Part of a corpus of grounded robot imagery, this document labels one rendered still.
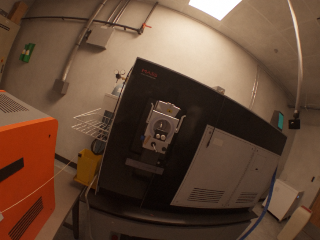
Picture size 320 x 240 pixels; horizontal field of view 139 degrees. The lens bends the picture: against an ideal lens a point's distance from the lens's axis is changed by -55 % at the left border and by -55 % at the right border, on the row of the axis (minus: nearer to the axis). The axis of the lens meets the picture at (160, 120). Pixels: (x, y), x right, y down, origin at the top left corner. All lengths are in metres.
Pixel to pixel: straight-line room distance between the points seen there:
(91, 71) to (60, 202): 1.58
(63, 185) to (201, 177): 0.74
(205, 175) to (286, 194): 2.88
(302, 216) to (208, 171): 2.28
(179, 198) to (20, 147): 0.70
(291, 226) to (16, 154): 2.97
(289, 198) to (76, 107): 4.18
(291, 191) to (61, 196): 3.50
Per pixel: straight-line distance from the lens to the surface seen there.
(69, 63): 1.99
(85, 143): 1.95
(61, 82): 1.94
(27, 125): 0.35
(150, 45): 1.86
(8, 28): 3.25
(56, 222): 0.65
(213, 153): 0.68
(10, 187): 0.39
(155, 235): 0.86
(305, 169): 4.01
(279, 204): 3.50
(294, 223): 2.78
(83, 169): 0.72
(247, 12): 1.96
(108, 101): 0.87
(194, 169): 0.67
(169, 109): 0.49
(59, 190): 0.79
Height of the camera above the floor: 1.26
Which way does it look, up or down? 4 degrees down
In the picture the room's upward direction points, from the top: 20 degrees clockwise
